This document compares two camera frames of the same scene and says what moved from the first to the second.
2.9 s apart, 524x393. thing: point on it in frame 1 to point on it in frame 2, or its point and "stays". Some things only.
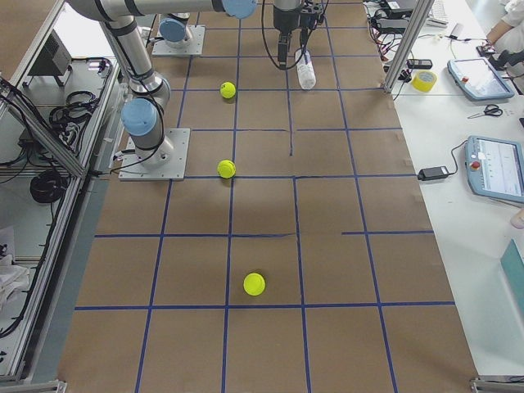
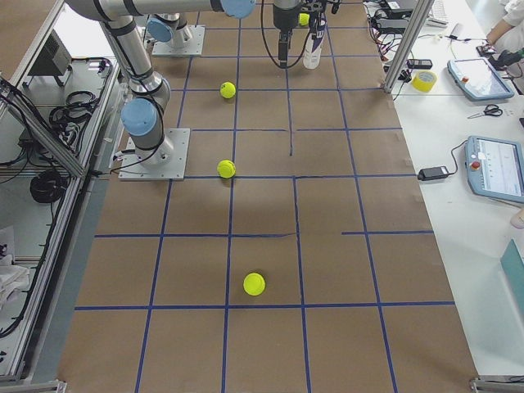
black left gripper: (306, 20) to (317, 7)
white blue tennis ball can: (306, 74) to (311, 58)
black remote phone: (419, 63) stays
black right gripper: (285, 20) stays
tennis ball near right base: (254, 284) stays
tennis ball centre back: (226, 169) stays
